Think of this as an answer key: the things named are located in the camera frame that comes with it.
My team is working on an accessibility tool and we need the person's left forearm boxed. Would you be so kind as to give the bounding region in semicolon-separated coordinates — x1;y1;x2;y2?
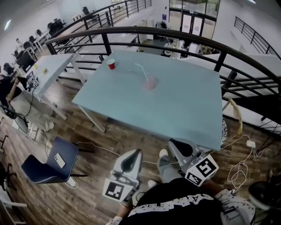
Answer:
105;201;133;225

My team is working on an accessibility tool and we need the white bendy straw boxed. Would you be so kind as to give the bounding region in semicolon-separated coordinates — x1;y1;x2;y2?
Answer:
134;63;149;82

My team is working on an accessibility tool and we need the white side table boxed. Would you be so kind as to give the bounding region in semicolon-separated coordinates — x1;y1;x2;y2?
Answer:
25;52;86;121

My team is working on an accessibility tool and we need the person's black printed shirt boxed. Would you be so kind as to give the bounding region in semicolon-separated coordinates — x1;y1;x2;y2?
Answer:
118;177;224;225

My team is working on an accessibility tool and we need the black chair seat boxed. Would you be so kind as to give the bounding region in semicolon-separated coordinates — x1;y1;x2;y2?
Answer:
248;180;281;212

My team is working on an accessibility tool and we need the dotted white cushion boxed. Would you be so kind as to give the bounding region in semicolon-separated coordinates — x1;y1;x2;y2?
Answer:
221;118;228;145

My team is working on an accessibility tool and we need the person's right forearm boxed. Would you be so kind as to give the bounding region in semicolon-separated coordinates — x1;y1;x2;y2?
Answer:
203;179;256;225

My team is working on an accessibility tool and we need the white smartphone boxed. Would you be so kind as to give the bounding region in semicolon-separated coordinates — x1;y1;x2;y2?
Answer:
54;152;66;169

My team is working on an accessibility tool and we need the long white cable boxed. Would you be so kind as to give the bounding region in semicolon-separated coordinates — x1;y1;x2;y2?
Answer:
76;141;160;165

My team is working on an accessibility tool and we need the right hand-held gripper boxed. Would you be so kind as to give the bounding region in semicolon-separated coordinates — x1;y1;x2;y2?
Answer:
168;138;220;188

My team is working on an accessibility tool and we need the person's leg in jeans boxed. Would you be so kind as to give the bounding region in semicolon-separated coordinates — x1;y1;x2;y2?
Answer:
156;155;184;183

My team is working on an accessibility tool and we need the black curved railing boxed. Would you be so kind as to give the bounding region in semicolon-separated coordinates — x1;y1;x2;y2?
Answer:
45;25;281;134

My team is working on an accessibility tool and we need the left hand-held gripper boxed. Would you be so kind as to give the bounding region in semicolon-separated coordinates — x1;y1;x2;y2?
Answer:
102;149;144;203

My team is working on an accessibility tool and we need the tangled white cable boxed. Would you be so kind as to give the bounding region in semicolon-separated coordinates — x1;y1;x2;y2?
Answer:
227;134;277;190

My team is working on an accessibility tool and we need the dark blue chair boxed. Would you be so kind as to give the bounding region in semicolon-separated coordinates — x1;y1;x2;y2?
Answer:
21;136;88;185

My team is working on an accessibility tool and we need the clear pink cup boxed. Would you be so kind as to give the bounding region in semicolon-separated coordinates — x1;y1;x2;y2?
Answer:
142;76;160;92

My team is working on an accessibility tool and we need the wooden chair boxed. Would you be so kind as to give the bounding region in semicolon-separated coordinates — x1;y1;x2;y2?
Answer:
221;98;243;145

